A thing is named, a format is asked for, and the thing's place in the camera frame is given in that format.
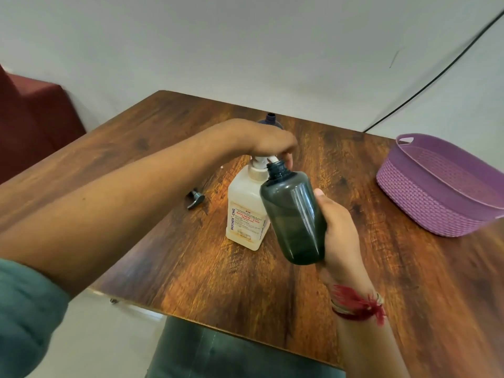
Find person's right hand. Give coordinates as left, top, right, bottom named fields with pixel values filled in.
left=313, top=188, right=371, bottom=288

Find person's left hand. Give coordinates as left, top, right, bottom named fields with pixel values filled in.
left=216, top=118, right=298, bottom=170

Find dark translucent plastic bottle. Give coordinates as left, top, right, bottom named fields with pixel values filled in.
left=259, top=160, right=327, bottom=266

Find white pump dispenser bottle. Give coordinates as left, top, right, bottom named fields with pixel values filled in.
left=225, top=153, right=281, bottom=251

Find person's left forearm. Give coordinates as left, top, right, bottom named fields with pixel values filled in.
left=0, top=124, right=237, bottom=300

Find person's right forearm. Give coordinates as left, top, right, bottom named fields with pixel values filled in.
left=333, top=281, right=412, bottom=378

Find dark purple bottle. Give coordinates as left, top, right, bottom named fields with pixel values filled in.
left=258, top=112, right=283, bottom=129

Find dark bottle cap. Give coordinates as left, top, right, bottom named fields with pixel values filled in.
left=187, top=189, right=206, bottom=210

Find red thread wristband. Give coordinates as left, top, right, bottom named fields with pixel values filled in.
left=330, top=284, right=387, bottom=326

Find purple woven plastic basket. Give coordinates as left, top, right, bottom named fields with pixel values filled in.
left=376, top=133, right=504, bottom=238

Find person's grey trousers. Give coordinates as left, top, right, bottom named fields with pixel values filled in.
left=145, top=316, right=347, bottom=378

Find dark red chair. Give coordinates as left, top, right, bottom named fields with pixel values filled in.
left=0, top=64, right=87, bottom=185

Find teal sleeve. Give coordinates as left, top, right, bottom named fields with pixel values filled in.
left=0, top=259, right=71, bottom=378

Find black cable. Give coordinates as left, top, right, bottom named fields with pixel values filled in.
left=363, top=9, right=504, bottom=133

